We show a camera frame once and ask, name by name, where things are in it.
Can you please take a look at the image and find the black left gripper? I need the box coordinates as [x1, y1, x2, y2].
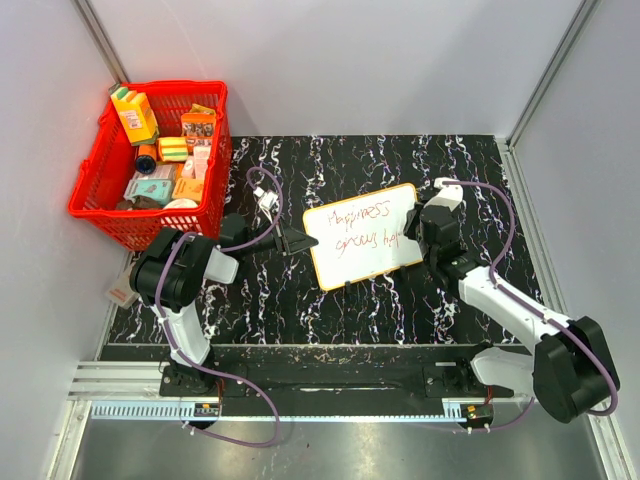
[240, 212, 318, 257]

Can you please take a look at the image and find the white board with orange frame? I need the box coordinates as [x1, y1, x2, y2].
[302, 183, 422, 291]

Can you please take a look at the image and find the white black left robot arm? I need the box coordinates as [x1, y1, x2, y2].
[129, 213, 319, 396]

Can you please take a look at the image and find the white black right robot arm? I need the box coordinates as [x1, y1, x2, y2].
[403, 203, 620, 423]

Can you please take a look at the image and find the orange small packet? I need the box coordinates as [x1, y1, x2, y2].
[172, 178, 204, 203]

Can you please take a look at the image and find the pink white carton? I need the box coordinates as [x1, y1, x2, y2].
[181, 145, 211, 180]

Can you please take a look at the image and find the teal snack box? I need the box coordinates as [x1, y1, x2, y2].
[124, 179, 174, 206]

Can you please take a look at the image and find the orange snack box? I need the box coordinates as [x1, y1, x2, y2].
[181, 112, 216, 138]

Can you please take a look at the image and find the yellow green sponge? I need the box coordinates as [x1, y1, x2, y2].
[157, 137, 189, 162]

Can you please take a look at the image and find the red plastic shopping basket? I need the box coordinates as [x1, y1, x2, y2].
[67, 80, 232, 251]

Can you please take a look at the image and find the orange black bottle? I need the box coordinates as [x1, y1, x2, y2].
[135, 144, 157, 175]

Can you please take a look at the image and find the pink white small box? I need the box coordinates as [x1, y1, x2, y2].
[105, 267, 139, 309]

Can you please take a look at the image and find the yellow juice carton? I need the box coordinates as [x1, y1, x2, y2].
[110, 86, 159, 146]

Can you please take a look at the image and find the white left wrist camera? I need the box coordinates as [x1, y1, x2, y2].
[253, 187, 278, 212]

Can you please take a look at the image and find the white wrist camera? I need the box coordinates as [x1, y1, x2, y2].
[253, 187, 278, 212]
[427, 177, 463, 212]

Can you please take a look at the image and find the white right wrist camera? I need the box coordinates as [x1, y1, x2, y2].
[427, 177, 463, 212]

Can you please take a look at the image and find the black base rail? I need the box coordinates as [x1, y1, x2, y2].
[159, 343, 506, 404]

